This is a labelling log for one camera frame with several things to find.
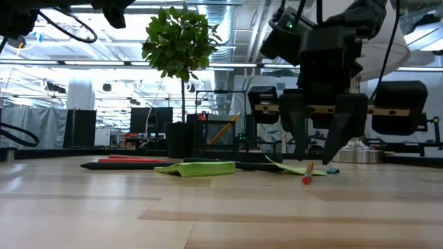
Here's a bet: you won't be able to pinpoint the black aluminium table frame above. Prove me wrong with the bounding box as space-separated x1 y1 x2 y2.
0 147 443 169

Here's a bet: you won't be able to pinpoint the red handled scissors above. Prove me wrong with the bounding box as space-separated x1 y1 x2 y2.
98 154 168 164

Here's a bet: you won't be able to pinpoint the black mesh desk organizer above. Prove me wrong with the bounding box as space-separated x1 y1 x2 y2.
192 120 284 163

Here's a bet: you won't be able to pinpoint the thin green sticky note pad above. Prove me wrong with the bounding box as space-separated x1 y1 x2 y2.
264 155 328 176

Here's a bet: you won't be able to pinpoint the black background rig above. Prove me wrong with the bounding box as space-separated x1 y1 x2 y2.
380 116 443 157

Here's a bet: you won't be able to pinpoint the black marker pen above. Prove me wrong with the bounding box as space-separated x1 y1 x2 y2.
80 161 174 171
183 157 285 173

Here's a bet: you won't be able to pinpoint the grey background curtain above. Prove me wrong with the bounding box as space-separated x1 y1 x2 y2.
0 105 69 150

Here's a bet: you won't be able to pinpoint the green potted plant black pot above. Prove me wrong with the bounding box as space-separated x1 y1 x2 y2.
141 2 223 159

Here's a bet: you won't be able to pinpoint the white shade silver table lamp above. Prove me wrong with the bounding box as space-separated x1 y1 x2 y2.
309 0 412 164

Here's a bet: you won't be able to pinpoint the thick green sticky note pad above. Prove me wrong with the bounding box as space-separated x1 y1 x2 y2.
153 161 237 178

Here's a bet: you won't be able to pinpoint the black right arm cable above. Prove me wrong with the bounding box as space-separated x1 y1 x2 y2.
369 0 401 102

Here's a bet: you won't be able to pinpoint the red background boxes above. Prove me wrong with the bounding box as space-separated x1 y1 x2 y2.
123 132 145 150

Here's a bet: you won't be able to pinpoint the black ceiling spotlight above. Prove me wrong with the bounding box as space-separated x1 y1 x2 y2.
6 35 27 49

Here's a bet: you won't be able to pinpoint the black metal stand frame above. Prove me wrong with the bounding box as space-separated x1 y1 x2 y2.
195 89 247 139

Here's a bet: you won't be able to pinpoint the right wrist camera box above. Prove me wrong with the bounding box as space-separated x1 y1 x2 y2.
259 6 318 67

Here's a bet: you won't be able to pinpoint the leaf print fabric panel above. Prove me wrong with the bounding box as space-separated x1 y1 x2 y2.
257 122 296 154

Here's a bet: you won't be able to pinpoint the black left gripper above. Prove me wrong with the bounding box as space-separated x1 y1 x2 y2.
58 0 136 30

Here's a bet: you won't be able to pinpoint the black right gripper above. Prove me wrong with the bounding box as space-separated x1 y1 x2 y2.
247 26 428 165

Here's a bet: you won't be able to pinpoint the black cable loop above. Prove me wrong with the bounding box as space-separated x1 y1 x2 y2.
0 121 41 148

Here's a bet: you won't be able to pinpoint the silver ribbed air duct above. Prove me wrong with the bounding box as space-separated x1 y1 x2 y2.
206 0 237 115

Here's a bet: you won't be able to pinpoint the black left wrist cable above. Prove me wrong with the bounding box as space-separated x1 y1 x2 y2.
37 9 98 44

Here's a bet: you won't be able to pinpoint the thin white cord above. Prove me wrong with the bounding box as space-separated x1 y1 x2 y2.
144 78 164 148

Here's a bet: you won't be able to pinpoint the dark background monitor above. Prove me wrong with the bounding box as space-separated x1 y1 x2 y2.
130 107 174 134

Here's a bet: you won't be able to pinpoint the black background panel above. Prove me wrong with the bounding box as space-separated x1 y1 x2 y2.
63 109 97 149

